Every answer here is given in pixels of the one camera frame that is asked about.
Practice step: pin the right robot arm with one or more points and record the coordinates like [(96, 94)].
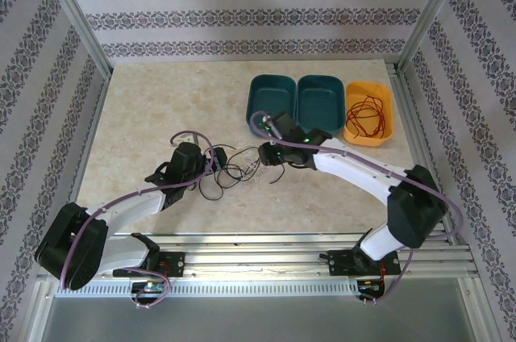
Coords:
[(415, 209)]

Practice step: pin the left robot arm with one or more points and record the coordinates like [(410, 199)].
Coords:
[(68, 249)]

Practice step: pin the teal plastic bin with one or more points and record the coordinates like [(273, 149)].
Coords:
[(268, 100), (318, 102)]

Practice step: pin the orange plastic bin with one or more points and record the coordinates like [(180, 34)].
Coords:
[(369, 138)]

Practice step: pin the small circuit board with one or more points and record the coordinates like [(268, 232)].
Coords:
[(369, 286), (151, 286)]

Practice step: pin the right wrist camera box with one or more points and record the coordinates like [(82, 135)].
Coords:
[(274, 124)]

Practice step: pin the aluminium side rail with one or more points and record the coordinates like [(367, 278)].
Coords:
[(415, 116), (86, 156)]

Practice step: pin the aluminium rail beam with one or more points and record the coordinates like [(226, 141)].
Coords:
[(262, 261)]

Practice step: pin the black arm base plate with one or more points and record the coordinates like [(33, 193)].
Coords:
[(175, 263), (340, 263)]

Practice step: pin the aluminium frame post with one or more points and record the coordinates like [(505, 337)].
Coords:
[(431, 11), (76, 23)]

